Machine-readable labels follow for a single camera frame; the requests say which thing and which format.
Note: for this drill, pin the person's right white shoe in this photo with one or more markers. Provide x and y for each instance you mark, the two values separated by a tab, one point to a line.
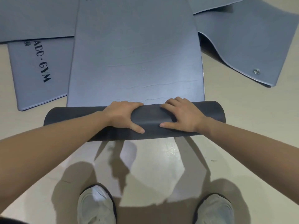
216	211

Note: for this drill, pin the person's left white shoe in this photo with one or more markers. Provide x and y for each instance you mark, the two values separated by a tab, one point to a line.
95	205

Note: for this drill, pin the person's left forearm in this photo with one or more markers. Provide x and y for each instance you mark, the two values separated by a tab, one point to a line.
51	146

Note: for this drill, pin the grey mat with black lettering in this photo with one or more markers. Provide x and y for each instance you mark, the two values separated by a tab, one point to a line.
32	86

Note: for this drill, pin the person's right middle finger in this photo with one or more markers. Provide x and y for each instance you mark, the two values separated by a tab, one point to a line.
175	103

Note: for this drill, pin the grey mat with metal eyelet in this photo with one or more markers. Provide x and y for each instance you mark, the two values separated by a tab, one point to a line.
247	41

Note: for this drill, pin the person's left hand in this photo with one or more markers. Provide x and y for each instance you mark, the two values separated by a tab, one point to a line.
119	115

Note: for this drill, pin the person's left thumb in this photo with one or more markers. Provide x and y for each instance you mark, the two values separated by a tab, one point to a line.
137	128

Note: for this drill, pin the person's right forearm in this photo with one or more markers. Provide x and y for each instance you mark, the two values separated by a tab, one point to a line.
252	144

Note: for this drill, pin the person's white shoe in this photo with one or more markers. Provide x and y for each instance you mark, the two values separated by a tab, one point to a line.
95	205
216	211

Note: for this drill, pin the person's right hand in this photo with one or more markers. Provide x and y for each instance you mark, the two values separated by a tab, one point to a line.
186	118

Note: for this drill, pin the plain grey mat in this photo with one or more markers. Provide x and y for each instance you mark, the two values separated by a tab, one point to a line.
35	18

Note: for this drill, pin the grey mat with curled edge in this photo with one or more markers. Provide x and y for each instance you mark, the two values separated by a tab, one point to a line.
210	3

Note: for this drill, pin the person's right thumb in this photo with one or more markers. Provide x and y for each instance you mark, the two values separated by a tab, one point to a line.
168	125

